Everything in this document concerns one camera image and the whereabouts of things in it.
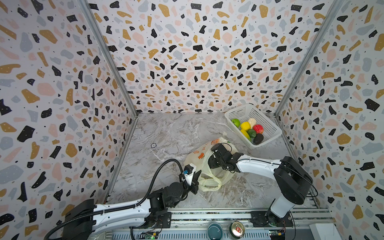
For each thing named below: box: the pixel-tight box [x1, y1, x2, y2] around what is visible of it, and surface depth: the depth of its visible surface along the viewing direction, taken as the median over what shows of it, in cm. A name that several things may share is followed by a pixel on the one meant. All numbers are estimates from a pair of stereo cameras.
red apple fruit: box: [253, 124, 264, 134], surface depth 108 cm
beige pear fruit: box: [248, 117, 257, 129], surface depth 112 cm
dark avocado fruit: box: [253, 133, 264, 145], surface depth 105 cm
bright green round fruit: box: [231, 118, 241, 128], surface depth 112 cm
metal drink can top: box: [229, 220, 245, 239], surface depth 64 cm
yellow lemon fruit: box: [240, 121, 251, 131], surface depth 110 cm
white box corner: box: [309, 223, 343, 240], surface depth 69 cm
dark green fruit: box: [246, 129, 257, 138], surface depth 105 cm
